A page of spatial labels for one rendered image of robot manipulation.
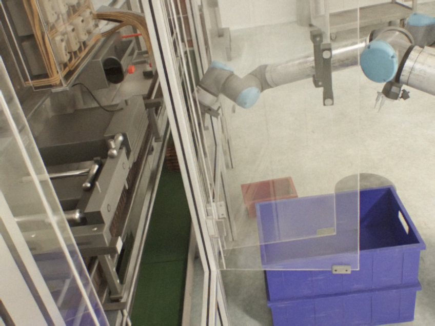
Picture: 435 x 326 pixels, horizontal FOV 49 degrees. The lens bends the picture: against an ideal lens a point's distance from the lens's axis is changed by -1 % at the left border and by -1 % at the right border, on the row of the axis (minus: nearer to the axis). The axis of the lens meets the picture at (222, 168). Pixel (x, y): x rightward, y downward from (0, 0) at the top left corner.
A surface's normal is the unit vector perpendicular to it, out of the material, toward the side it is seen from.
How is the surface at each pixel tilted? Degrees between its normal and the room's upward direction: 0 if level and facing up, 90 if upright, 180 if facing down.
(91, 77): 90
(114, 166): 0
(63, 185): 0
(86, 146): 90
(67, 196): 0
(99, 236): 90
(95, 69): 90
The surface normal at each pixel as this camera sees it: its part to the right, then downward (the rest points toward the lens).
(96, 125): -0.14, -0.84
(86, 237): -0.01, 0.53
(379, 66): -0.69, 0.43
